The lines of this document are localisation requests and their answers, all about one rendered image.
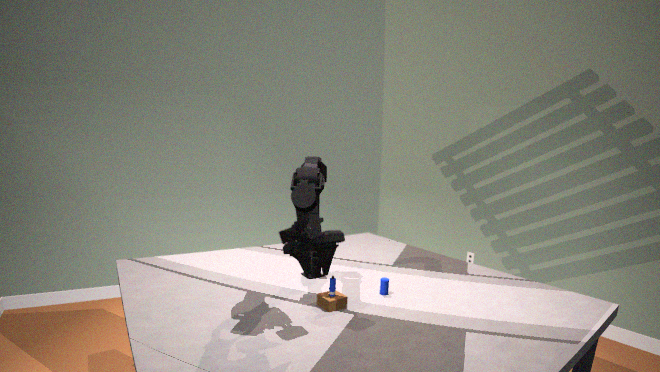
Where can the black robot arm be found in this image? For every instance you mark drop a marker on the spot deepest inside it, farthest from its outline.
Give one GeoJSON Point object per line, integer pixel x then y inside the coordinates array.
{"type": "Point", "coordinates": [306, 186]}

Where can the tan wooden block with recessed socket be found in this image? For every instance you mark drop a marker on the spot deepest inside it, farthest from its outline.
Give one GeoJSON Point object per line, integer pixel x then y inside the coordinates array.
{"type": "Point", "coordinates": [328, 303]}

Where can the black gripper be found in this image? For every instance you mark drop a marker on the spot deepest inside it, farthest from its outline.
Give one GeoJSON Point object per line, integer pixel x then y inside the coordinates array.
{"type": "Point", "coordinates": [326, 240]}

